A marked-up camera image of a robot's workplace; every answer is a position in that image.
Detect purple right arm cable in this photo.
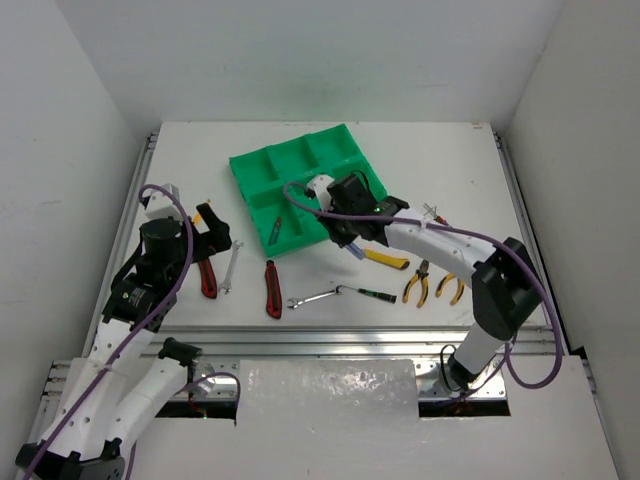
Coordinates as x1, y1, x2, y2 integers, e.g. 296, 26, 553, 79
283, 181, 562, 401

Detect yellow pliers left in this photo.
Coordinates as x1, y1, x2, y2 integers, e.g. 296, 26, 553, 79
402, 258, 432, 309

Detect silver wrench centre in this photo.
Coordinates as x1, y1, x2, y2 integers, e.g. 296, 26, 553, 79
286, 285, 343, 310

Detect aluminium front rail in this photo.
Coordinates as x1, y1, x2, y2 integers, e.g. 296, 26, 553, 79
84, 324, 571, 357

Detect yellow pliers right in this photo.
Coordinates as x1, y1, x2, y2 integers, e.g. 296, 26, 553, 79
434, 272, 467, 307

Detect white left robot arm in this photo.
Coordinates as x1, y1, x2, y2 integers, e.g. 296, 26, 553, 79
16, 195, 231, 479

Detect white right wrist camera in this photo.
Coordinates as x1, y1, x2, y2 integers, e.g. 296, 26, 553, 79
305, 174, 335, 203

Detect silver wrench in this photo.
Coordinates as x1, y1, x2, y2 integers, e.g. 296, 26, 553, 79
286, 285, 343, 310
218, 240, 244, 294

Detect yellow pliers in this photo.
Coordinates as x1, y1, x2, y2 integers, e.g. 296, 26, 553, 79
434, 272, 467, 307
402, 258, 432, 309

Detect red utility knife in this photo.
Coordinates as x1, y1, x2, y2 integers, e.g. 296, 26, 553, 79
198, 258, 218, 299
265, 260, 283, 320

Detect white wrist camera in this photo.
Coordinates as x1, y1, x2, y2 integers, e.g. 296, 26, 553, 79
305, 174, 335, 203
142, 189, 182, 221

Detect green-black screwdriver lower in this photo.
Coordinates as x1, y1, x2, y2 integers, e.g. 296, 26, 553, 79
342, 285, 397, 304

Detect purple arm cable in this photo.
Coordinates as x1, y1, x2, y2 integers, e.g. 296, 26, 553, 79
22, 184, 242, 480
283, 181, 562, 401

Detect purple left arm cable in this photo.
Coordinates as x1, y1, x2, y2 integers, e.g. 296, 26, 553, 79
22, 184, 242, 480

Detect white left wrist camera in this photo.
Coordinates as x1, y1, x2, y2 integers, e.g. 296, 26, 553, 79
142, 189, 182, 221

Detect green six-compartment tray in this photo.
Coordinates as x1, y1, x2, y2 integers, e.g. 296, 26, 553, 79
228, 123, 390, 259

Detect silver wrench left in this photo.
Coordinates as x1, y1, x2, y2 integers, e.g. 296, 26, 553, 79
218, 240, 244, 294

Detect white foreground cover panel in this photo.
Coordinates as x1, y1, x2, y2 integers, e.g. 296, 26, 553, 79
133, 357, 617, 479

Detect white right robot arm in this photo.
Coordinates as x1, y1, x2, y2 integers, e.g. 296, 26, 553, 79
308, 174, 541, 392

